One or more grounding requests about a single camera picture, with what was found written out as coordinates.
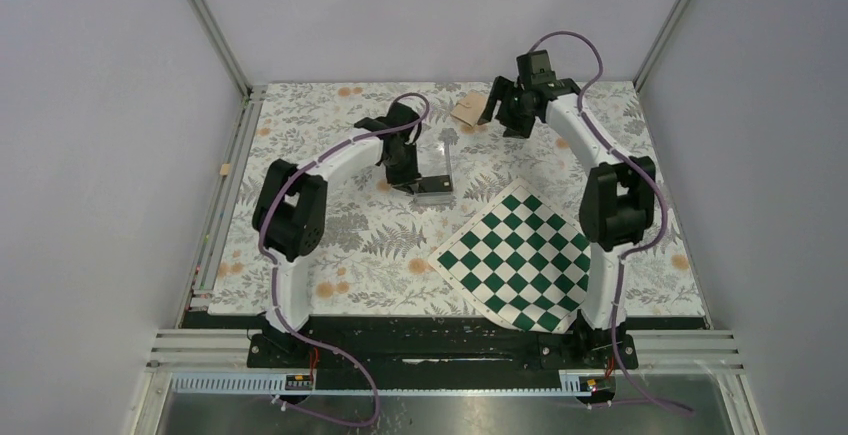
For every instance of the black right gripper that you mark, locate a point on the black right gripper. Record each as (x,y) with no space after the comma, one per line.
(502,90)

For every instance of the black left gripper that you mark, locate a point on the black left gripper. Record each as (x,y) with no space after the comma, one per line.
(405,181)

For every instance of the clear plastic card box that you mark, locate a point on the clear plastic card box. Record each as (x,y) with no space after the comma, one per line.
(436,186)

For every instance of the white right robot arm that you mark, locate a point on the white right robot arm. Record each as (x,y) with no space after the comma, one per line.
(618,200)

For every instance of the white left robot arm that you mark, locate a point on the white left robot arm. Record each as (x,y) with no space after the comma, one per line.
(291,210)

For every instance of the floral table mat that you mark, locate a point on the floral table mat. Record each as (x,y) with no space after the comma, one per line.
(373,256)

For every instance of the green white chessboard mat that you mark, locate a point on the green white chessboard mat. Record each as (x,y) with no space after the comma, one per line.
(519,262)

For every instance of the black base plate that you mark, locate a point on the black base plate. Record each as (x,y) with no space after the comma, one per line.
(415,356)

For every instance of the aluminium frame rail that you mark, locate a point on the aluminium frame rail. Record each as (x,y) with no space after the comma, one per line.
(229,173)

